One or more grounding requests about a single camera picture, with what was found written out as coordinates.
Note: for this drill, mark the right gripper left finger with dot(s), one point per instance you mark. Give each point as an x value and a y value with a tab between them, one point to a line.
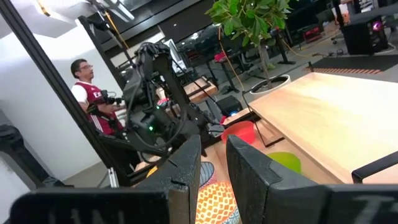
177	174

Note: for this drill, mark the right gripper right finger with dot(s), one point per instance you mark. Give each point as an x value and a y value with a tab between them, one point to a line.
248	180

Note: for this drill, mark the yellow bowl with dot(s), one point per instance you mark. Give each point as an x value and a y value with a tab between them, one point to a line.
151	172

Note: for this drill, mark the blue striped bowl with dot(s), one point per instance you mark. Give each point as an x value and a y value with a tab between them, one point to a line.
206	172

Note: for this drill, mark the orange patterned bowl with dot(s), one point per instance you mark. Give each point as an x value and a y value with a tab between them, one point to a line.
214	202

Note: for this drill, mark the green plastic bowl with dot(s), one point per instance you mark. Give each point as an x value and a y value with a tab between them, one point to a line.
287	161

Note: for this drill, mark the red plastic bowl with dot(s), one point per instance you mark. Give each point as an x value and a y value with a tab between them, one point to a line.
239	130

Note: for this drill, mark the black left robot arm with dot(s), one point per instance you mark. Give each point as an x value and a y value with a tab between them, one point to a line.
174	84

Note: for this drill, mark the turquoise patterned bowl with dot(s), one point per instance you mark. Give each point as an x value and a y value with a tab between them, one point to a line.
234	219

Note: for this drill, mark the black computer case blue light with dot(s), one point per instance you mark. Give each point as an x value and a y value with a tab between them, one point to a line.
228	105

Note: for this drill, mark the wooden crate table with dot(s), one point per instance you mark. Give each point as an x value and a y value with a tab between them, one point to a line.
199	93

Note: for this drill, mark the black handheld controller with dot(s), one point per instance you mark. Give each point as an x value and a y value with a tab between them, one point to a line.
107	100

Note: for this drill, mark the computer monitor white screen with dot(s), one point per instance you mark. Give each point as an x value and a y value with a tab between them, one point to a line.
174	56

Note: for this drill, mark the person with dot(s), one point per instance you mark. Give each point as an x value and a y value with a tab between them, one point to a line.
90	91

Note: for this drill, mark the black hazard-striped floor mat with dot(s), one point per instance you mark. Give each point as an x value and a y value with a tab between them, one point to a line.
351	62

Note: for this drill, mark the red tool case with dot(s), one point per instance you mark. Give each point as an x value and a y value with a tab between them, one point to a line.
312	35

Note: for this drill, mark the black metal stand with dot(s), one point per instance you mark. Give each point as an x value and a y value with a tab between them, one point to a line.
18	149

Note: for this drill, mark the green potted plant white pot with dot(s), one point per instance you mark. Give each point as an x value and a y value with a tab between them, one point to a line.
248	18

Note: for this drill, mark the black computer tower pink light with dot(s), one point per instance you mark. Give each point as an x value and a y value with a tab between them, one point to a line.
360	37

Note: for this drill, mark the black aluminium table frame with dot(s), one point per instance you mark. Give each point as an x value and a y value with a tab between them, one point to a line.
32	46

